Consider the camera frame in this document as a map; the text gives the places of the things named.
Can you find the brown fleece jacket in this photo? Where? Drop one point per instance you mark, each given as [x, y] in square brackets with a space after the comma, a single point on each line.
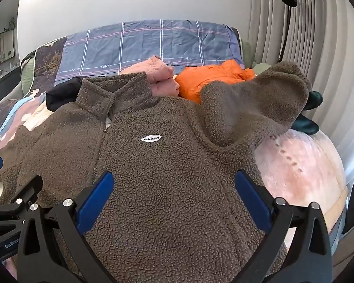
[174, 215]

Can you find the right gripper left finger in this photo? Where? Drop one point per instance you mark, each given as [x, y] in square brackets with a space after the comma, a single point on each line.
[39, 257]

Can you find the black puffer jacket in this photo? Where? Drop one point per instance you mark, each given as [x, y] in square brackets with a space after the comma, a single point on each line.
[63, 93]

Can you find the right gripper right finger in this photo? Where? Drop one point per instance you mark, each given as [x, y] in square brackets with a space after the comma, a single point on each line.
[309, 258]

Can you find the pink quilted jacket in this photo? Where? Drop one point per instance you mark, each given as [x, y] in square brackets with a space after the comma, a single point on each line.
[159, 75]

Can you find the pink cartoon pig blanket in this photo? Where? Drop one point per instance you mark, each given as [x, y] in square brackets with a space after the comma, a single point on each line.
[298, 167]

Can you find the blue plaid pillow cover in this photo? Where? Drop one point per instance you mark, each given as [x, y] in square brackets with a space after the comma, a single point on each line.
[179, 43]

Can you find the orange puffer jacket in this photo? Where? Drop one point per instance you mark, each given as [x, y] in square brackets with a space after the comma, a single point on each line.
[192, 79]

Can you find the pale green cushion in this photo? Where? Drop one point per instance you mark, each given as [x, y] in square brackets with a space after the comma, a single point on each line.
[249, 61]

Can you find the black floor lamp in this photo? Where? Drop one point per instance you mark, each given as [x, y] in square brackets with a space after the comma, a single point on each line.
[290, 5]

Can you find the grey pleated curtain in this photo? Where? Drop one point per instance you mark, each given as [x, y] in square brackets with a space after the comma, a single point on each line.
[321, 42]

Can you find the green pillow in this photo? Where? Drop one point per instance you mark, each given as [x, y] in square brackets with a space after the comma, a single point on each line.
[27, 74]

